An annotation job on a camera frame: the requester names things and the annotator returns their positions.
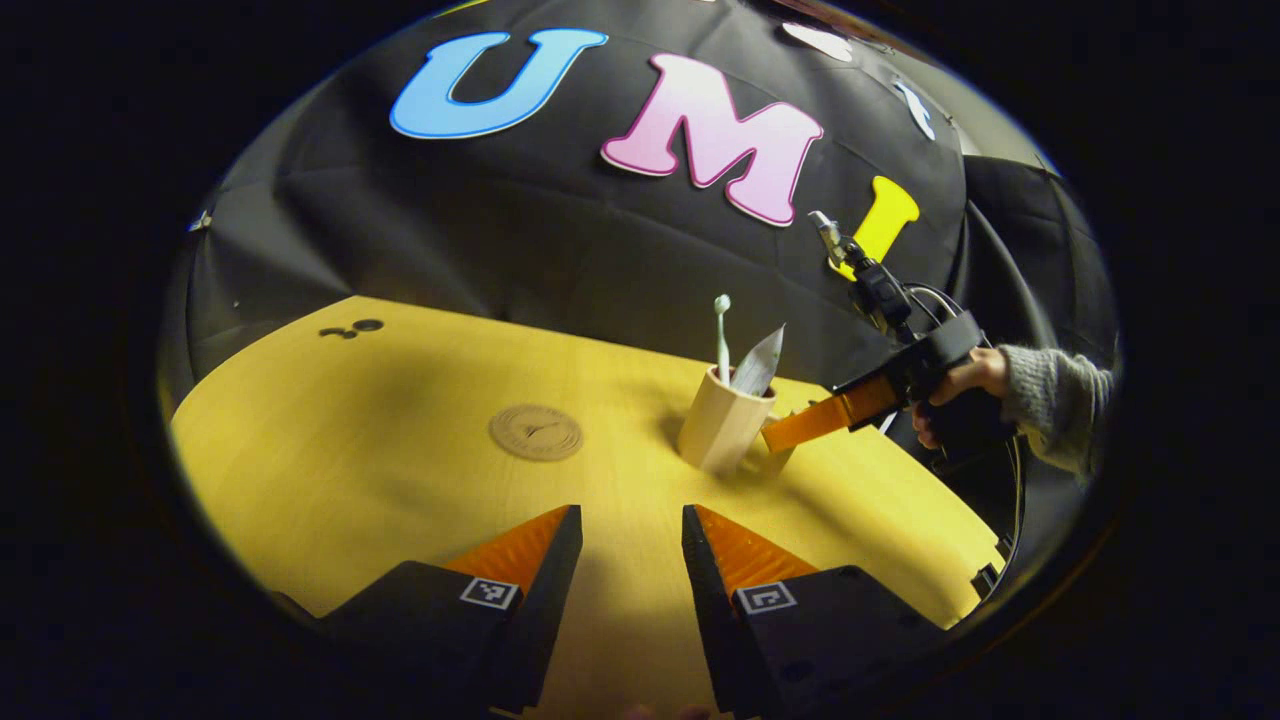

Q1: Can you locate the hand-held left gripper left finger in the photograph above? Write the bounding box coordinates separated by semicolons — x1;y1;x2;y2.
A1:
300;505;585;715

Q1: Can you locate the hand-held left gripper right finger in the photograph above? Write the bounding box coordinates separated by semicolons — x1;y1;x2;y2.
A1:
682;505;949;717

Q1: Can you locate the white toothpaste tube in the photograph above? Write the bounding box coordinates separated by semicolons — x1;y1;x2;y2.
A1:
730;323;787;398

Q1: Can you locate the beige cup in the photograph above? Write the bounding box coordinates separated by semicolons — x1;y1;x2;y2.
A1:
678;365;796;479

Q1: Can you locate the round brown coaster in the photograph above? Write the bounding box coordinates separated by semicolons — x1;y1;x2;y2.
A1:
488;403;584;462

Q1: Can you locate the wooden desktop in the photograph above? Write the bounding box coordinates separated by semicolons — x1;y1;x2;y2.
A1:
168;295;1006;720

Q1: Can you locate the black backdrop cloth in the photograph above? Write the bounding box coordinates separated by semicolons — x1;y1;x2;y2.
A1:
160;0;1121;471

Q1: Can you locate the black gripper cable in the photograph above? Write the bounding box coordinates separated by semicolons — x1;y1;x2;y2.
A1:
900;283;1029;601

